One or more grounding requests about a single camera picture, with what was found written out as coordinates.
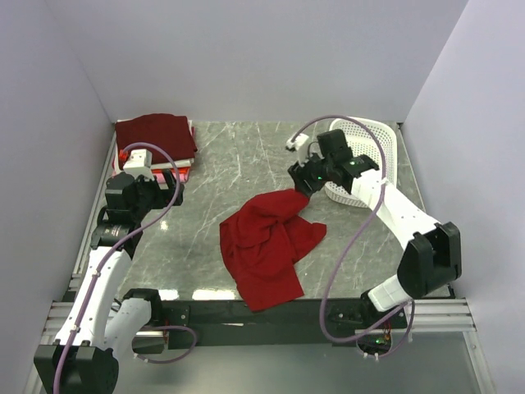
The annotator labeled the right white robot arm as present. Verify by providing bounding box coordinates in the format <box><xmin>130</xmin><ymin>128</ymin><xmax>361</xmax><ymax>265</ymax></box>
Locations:
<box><xmin>286</xmin><ymin>130</ymin><xmax>462</xmax><ymax>314</ymax></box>

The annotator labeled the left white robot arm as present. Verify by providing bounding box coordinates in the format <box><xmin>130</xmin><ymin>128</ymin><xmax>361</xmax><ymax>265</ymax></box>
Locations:
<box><xmin>34</xmin><ymin>170</ymin><xmax>184</xmax><ymax>393</ymax></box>

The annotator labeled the folded pink t-shirt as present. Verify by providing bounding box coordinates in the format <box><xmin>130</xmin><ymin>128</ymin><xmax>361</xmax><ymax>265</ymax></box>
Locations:
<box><xmin>156</xmin><ymin>172</ymin><xmax>189</xmax><ymax>184</ymax></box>

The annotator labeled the folded orange-red t-shirt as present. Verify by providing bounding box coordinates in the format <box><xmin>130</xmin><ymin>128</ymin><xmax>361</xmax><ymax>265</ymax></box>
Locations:
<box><xmin>152</xmin><ymin>167</ymin><xmax>191</xmax><ymax>175</ymax></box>

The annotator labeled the folded dark red t-shirt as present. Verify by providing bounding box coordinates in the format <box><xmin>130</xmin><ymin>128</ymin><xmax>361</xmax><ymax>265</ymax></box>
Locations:
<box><xmin>115</xmin><ymin>113</ymin><xmax>198</xmax><ymax>162</ymax></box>

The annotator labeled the white perforated plastic basket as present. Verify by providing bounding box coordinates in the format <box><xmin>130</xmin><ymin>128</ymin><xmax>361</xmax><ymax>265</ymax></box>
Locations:
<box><xmin>323</xmin><ymin>118</ymin><xmax>401</xmax><ymax>208</ymax></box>

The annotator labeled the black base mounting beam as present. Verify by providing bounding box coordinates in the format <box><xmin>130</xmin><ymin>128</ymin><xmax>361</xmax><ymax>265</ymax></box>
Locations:
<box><xmin>122</xmin><ymin>298</ymin><xmax>411</xmax><ymax>350</ymax></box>

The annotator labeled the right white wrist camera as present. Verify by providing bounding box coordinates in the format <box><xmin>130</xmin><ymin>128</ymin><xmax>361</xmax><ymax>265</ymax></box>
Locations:
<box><xmin>285</xmin><ymin>133</ymin><xmax>311</xmax><ymax>167</ymax></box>

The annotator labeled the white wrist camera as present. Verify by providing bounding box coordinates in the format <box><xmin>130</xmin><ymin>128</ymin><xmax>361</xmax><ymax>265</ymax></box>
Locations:
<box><xmin>122</xmin><ymin>149</ymin><xmax>153</xmax><ymax>180</ymax></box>
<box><xmin>285</xmin><ymin>133</ymin><xmax>311</xmax><ymax>167</ymax></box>

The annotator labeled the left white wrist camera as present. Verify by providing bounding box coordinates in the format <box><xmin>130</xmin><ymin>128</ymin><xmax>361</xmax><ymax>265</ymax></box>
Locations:
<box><xmin>122</xmin><ymin>149</ymin><xmax>153</xmax><ymax>180</ymax></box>

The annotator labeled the aluminium extrusion rail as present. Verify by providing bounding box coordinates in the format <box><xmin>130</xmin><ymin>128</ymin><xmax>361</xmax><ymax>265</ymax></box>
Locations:
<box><xmin>42</xmin><ymin>299</ymin><xmax>477</xmax><ymax>339</ymax></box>

